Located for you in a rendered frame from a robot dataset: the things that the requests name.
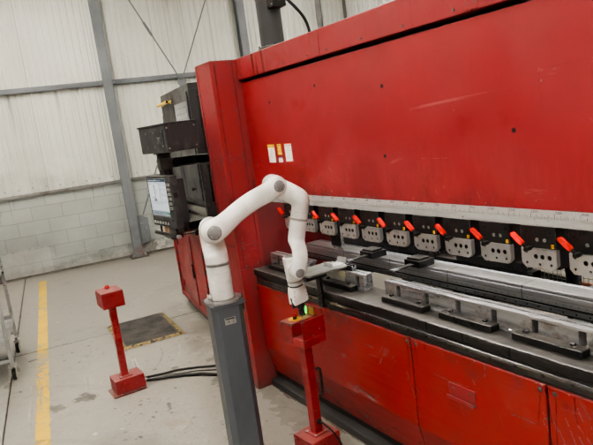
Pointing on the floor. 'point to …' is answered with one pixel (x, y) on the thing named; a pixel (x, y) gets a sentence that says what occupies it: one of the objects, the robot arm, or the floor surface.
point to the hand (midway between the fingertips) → (302, 312)
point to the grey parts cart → (8, 329)
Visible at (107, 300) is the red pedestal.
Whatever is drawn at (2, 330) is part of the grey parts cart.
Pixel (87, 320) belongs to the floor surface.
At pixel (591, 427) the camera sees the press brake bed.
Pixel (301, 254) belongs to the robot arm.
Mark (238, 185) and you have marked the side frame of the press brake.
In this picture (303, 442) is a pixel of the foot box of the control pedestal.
